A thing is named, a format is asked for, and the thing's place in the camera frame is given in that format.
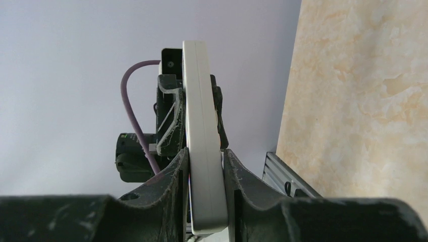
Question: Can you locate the white remote control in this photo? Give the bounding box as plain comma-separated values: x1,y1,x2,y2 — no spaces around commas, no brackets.
183,40,228,235

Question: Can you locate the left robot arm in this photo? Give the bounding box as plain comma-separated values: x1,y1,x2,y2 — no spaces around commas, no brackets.
116,75,186,183

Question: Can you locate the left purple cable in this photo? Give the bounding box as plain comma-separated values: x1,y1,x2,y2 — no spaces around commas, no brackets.
120,59,162,176

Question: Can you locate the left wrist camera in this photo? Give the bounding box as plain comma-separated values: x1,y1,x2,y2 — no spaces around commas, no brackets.
160,48,183,80

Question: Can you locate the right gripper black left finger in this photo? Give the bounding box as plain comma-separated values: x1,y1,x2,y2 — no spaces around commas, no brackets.
1,148,189,241

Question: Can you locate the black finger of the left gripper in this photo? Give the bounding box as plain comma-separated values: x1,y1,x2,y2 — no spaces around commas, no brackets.
156,74,185,156

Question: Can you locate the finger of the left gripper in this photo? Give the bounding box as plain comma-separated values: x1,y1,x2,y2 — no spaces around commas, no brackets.
210,75,229,150

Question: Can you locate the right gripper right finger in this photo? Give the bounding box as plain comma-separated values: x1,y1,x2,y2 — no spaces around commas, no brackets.
224,149,427,241

